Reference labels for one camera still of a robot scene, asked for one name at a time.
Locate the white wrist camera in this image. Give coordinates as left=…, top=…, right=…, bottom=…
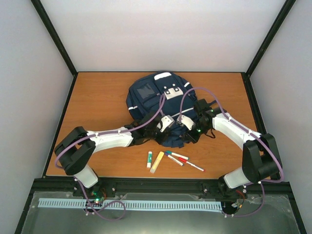
left=177, top=115, right=195, bottom=130
left=158, top=115, right=175, bottom=133

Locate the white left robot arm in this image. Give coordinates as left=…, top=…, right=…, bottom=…
left=54, top=113, right=174, bottom=196

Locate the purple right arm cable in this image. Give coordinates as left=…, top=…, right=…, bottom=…
left=175, top=87, right=285, bottom=218

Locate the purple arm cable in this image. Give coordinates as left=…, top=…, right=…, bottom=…
left=55, top=94, right=167, bottom=219
left=175, top=87, right=285, bottom=218

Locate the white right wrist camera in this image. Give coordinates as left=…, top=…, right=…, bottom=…
left=177, top=115, right=195, bottom=130

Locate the white green glue stick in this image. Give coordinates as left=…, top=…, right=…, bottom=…
left=146, top=151, right=153, bottom=168

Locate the purple-capped white marker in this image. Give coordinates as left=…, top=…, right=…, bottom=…
left=165, top=152, right=184, bottom=166

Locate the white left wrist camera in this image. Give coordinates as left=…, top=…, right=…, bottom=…
left=158, top=115, right=175, bottom=133

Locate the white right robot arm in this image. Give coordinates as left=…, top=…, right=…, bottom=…
left=177, top=99, right=283, bottom=197

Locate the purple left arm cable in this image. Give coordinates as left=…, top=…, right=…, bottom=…
left=55, top=94, right=167, bottom=219

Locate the light blue slotted cable duct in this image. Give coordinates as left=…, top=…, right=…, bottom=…
left=38, top=198, right=222, bottom=212

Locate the navy blue backpack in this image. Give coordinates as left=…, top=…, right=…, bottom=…
left=125, top=71, right=203, bottom=149

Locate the green-capped white marker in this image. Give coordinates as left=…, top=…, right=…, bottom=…
left=166, top=151, right=189, bottom=160

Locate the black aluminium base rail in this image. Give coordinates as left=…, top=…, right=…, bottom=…
left=31, top=177, right=292, bottom=199

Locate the red-capped white pen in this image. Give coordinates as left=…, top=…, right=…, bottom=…
left=185, top=160, right=205, bottom=172

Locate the yellow highlighter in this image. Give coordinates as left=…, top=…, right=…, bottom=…
left=150, top=152, right=164, bottom=173

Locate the red-capped white marker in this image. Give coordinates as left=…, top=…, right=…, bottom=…
left=178, top=157, right=188, bottom=163

